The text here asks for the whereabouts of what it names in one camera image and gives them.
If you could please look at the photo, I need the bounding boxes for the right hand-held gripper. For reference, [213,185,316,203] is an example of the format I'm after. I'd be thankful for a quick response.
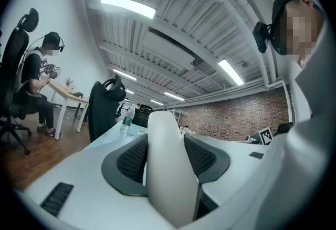
[258,126,274,146]

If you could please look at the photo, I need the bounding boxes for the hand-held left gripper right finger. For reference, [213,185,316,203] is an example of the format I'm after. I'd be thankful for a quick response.
[183,132,232,185]

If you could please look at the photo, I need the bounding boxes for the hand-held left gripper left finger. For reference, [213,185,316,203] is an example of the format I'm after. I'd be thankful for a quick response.
[101,133,149,197]

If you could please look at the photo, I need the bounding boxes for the white telephone handset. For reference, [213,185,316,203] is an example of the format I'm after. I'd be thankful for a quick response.
[145,111,202,228]

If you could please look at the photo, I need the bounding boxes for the clear water bottle green label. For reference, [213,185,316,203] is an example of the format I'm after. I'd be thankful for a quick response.
[119,106,136,135]

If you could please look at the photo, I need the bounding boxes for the person's white shirt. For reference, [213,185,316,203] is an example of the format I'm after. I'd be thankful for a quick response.
[286,17,336,172]

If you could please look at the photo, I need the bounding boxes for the white metal rack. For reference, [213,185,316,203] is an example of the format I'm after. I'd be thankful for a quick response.
[164,108,184,126]

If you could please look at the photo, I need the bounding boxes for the ceiling light panel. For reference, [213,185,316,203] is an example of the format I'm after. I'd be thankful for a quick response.
[112,68,137,81]
[100,0,156,19]
[217,58,245,86]
[164,91,185,101]

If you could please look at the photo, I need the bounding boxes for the wooden table white legs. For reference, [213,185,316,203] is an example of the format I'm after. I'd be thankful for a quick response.
[48,82,90,140]

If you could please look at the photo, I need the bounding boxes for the person's head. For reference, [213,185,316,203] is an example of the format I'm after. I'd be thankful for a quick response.
[279,0,326,69]

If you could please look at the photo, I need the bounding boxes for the tall black office chair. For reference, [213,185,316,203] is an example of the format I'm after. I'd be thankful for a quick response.
[0,7,40,156]

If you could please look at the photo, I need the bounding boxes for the black head-mounted camera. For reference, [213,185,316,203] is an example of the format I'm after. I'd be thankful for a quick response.
[253,21,274,54]

